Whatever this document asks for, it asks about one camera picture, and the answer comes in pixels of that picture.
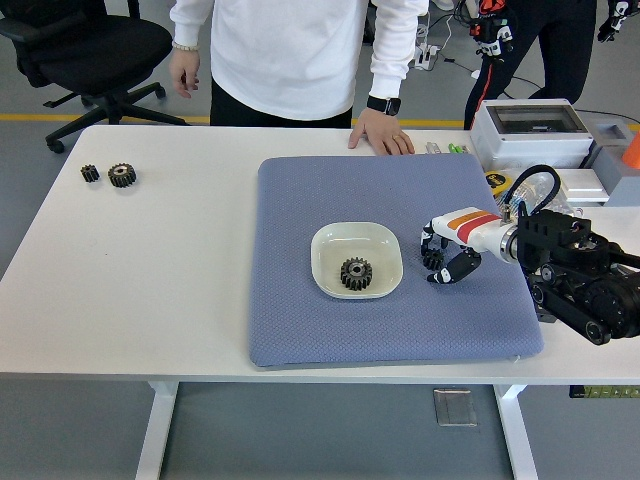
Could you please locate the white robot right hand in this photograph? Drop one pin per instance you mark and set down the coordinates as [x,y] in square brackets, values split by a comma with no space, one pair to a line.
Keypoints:
[475,230]

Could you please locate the person's gloved hand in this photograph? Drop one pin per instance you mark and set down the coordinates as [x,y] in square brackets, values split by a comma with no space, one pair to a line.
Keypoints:
[492,37]
[615,20]

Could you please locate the person's left hand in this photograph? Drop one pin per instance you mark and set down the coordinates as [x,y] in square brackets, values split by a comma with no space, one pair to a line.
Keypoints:
[382,132]

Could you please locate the person's right hand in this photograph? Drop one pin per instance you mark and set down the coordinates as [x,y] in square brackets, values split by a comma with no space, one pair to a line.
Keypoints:
[184,70]

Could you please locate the small black steel gear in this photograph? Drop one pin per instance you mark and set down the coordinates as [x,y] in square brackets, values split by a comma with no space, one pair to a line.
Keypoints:
[89,174]
[433,260]

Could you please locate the large black steel gear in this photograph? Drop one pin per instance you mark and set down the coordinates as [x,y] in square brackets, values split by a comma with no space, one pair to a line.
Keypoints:
[121,180]
[350,280]

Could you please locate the person's right forearm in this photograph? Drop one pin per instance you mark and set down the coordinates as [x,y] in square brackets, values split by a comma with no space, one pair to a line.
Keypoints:
[192,20]

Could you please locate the person's left forearm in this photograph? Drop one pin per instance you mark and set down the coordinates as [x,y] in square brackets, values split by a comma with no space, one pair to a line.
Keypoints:
[395,60]

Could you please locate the large grey box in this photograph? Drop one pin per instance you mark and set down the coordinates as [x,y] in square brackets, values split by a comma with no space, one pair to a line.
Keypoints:
[625,190]

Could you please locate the black smartwatch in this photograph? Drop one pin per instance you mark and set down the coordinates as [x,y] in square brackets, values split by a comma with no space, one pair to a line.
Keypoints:
[384,105]

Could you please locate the clear plastic connector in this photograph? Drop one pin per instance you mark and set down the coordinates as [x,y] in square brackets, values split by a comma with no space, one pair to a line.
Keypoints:
[434,148]

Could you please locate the yellow black tape measure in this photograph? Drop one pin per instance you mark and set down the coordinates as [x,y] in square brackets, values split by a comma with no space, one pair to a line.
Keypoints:
[496,180]

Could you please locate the person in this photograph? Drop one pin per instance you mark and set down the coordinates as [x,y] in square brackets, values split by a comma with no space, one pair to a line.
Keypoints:
[560,50]
[285,55]

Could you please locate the white power strip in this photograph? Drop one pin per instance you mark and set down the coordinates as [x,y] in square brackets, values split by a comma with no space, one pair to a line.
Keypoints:
[427,56]

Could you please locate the clear plastic parts bag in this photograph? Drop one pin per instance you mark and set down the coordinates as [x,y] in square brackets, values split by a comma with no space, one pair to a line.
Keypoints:
[532,189]

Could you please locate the green plastic connector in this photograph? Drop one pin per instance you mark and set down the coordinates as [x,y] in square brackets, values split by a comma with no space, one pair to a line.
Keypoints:
[457,148]

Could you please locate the black office chair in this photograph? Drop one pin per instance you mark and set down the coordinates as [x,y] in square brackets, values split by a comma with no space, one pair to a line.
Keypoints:
[95,45]

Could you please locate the white square dish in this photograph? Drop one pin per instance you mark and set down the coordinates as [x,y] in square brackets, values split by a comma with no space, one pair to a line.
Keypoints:
[340,240]

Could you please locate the grey block with square recess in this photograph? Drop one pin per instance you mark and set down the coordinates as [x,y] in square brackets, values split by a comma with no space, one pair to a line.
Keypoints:
[602,137]

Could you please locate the silver aluminium plate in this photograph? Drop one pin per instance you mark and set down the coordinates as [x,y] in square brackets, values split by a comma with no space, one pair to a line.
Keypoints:
[585,184]

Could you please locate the orange cone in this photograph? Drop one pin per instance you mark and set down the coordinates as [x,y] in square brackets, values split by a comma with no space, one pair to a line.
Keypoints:
[632,152]

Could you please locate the blue-grey textured mat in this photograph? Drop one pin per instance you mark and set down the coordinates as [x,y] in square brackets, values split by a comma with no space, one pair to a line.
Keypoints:
[350,330]

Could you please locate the metal floor plate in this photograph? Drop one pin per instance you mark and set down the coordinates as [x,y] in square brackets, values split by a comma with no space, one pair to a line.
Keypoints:
[455,407]

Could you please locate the desk control panel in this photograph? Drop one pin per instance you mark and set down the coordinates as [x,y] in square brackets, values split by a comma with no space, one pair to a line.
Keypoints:
[605,391]

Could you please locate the white table leg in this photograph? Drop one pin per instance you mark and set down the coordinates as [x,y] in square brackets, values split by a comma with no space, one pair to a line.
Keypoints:
[157,430]
[517,435]

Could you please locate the grey electrical enclosure box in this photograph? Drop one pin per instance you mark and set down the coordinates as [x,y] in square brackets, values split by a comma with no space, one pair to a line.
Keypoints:
[525,142]

